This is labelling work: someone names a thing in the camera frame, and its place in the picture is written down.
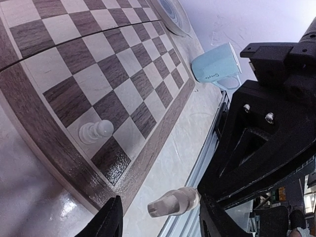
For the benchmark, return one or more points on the front aluminium rail base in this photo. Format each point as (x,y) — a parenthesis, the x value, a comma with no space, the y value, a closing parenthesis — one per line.
(187,224)

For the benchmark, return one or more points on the white chess bishop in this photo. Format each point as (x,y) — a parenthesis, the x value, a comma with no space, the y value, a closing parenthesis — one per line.
(174,202)

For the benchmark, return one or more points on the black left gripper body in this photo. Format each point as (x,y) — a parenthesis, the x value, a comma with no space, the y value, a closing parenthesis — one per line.
(270,129)

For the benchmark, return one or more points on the white chess pawn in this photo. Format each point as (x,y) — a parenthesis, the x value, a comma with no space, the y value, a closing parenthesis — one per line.
(90,133)

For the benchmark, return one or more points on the wooden chess board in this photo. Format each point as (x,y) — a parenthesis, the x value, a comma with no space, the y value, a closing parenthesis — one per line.
(65,63)

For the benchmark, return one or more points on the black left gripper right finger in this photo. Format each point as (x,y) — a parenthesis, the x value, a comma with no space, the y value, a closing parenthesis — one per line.
(215,222)

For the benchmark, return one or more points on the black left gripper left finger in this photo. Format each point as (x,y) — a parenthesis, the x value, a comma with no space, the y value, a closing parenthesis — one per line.
(108,222)

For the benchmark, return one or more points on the light blue ceramic mug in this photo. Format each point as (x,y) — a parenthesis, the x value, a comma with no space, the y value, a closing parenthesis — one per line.
(219,66)

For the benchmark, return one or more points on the blue spiral ceramic plate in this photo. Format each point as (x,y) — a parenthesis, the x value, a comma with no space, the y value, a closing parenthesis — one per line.
(173,16)

